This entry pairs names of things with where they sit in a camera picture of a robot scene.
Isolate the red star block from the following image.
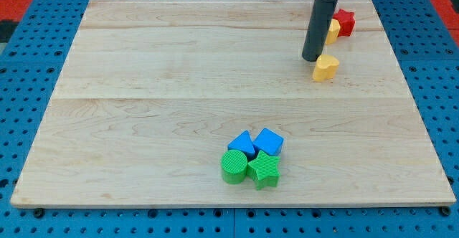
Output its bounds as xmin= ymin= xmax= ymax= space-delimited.
xmin=333 ymin=9 xmax=356 ymax=37

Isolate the wooden board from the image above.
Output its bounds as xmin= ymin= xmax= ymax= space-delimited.
xmin=11 ymin=0 xmax=456 ymax=209

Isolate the green star block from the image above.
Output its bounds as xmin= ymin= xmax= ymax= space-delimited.
xmin=247 ymin=151 xmax=280 ymax=190

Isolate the yellow block behind rod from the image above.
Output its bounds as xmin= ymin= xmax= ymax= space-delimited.
xmin=325 ymin=19 xmax=341 ymax=45

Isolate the blue cube block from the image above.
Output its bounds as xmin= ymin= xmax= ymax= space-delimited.
xmin=252 ymin=128 xmax=284 ymax=156

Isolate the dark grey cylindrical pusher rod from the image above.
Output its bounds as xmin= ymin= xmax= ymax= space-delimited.
xmin=302 ymin=0 xmax=338 ymax=62

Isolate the blue triangle block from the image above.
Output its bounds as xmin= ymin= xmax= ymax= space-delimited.
xmin=227 ymin=130 xmax=256 ymax=161

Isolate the green cylinder block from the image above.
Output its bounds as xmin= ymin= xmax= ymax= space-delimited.
xmin=220 ymin=149 xmax=248 ymax=184

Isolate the yellow heart block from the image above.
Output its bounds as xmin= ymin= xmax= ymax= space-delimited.
xmin=312 ymin=54 xmax=340 ymax=82

